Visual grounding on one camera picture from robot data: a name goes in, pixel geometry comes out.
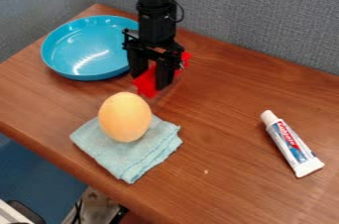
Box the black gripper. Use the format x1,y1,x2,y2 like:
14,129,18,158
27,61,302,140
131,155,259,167
122,5,185,90

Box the red rectangular block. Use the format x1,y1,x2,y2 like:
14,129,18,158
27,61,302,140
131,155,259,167
133,52,193,98

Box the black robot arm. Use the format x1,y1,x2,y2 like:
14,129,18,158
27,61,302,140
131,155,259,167
122,0,185,90

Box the blue plate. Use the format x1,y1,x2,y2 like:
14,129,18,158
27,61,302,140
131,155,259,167
42,15,138,81

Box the orange egg-shaped object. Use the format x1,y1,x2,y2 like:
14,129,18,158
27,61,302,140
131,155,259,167
98,92,153,143

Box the grey object under table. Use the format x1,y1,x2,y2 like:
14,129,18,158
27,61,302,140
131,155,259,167
60,186,122,224

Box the light blue folded cloth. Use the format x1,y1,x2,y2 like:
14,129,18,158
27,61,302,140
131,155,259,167
71,116,183,184

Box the white toothpaste tube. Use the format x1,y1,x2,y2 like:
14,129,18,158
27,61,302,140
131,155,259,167
261,110,325,178

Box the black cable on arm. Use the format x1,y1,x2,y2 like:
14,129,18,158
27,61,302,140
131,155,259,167
171,0,186,24

